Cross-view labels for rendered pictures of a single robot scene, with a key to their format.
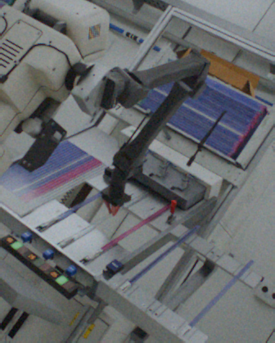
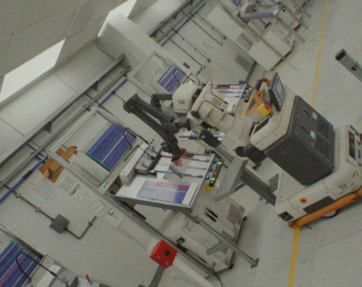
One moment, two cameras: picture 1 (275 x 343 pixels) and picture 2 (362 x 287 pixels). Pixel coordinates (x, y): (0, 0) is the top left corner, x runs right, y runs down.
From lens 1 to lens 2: 336 cm
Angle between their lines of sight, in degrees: 76
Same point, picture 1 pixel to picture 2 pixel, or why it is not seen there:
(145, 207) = (166, 160)
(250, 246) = (84, 213)
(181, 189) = (155, 150)
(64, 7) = (190, 88)
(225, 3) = not seen: outside the picture
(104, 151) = (135, 184)
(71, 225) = (191, 171)
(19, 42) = (211, 97)
